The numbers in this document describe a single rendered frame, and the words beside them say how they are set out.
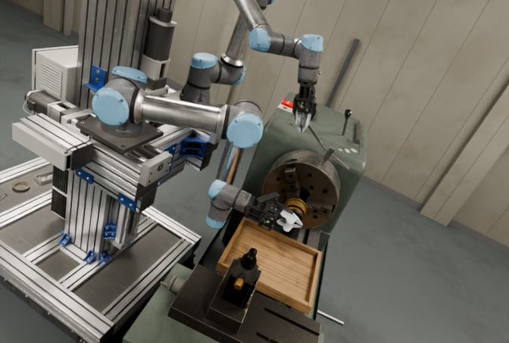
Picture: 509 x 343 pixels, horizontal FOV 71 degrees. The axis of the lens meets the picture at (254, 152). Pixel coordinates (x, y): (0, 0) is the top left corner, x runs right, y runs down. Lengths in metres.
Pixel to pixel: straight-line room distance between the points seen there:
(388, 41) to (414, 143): 1.12
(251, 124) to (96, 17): 0.79
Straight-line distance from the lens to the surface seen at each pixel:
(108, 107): 1.18
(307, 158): 1.45
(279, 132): 1.57
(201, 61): 1.68
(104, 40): 1.57
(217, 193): 1.31
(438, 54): 4.02
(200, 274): 1.19
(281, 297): 1.35
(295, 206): 1.37
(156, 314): 1.14
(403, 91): 4.07
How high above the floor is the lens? 1.86
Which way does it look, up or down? 28 degrees down
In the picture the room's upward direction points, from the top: 20 degrees clockwise
